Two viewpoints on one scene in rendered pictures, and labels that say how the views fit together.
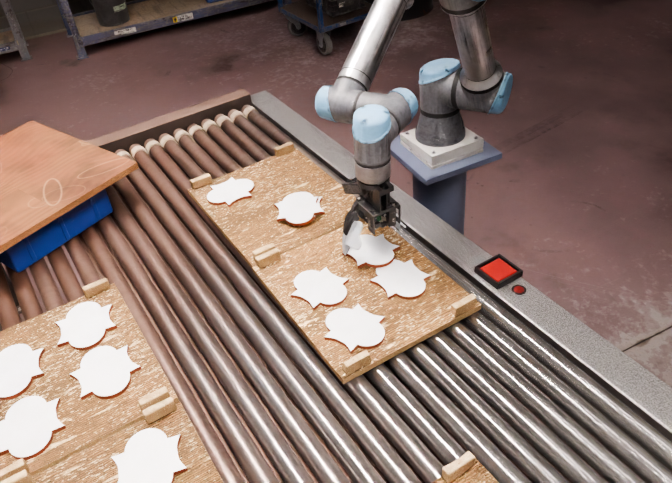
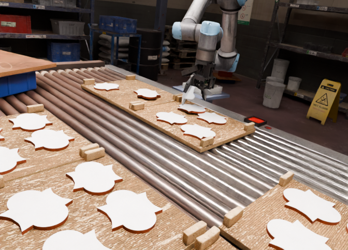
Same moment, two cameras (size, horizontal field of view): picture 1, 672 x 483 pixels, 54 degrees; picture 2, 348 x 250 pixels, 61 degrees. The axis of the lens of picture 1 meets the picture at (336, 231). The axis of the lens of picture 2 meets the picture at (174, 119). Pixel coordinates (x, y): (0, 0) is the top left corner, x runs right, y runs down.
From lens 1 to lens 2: 0.70 m
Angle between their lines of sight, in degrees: 23
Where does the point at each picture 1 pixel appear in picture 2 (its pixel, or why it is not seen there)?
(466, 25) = (231, 19)
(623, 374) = (334, 155)
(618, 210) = not seen: hidden behind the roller
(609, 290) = not seen: hidden behind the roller
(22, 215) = not seen: outside the picture
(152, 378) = (83, 144)
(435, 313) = (235, 130)
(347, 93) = (190, 23)
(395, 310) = (215, 128)
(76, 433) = (34, 164)
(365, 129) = (209, 27)
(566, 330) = (298, 141)
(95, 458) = (52, 175)
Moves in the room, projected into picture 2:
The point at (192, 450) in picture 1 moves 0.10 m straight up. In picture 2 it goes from (121, 173) to (124, 140)
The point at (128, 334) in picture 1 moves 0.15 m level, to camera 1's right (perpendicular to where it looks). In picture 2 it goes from (60, 127) to (105, 127)
